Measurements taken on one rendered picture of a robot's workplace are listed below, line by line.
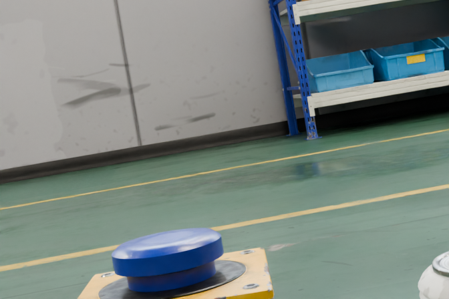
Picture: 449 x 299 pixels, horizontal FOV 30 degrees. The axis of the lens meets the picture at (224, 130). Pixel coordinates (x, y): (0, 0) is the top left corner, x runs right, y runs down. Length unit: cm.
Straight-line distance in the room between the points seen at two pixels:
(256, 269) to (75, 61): 519
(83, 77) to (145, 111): 45
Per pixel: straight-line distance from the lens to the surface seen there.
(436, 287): 50
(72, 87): 547
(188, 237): 30
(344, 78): 491
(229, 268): 31
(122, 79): 546
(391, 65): 497
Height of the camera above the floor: 38
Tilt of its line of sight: 3 degrees down
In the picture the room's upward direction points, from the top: 9 degrees counter-clockwise
